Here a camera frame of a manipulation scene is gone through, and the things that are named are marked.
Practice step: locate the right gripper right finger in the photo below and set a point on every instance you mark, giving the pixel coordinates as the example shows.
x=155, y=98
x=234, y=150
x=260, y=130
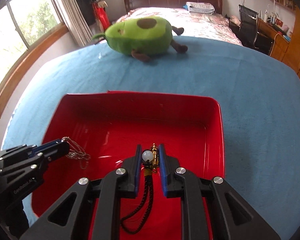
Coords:
x=210, y=209

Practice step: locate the wooden framed window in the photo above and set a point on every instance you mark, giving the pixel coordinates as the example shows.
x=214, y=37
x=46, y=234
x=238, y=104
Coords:
x=27, y=29

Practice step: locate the wooden desk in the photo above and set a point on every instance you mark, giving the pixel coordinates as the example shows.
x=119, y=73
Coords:
x=280, y=44

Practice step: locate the black office chair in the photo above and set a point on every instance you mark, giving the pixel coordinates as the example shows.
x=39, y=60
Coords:
x=249, y=31

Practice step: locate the green avocado plush toy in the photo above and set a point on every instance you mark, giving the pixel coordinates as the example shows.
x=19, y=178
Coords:
x=142, y=38

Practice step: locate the coat rack with clothes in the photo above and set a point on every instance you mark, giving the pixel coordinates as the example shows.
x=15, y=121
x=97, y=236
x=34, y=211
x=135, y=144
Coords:
x=94, y=12

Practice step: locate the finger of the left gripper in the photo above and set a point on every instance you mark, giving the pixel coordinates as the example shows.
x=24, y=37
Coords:
x=52, y=150
x=28, y=165

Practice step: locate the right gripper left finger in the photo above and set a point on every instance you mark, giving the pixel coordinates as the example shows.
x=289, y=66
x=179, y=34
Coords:
x=90, y=209

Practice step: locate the folded striped blanket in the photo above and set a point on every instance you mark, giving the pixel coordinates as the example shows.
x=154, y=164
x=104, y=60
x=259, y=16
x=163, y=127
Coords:
x=202, y=8

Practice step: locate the red tin box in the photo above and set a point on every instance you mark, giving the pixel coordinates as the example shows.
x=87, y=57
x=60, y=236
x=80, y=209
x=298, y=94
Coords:
x=110, y=126

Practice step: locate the pink floral bedspread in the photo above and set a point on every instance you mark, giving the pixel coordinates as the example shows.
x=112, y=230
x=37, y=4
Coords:
x=213, y=26

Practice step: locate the blue blanket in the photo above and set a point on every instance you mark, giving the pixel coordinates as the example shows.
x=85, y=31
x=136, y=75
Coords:
x=259, y=98

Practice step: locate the beige curtain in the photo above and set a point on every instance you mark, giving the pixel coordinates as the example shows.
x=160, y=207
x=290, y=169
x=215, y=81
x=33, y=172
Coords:
x=74, y=20

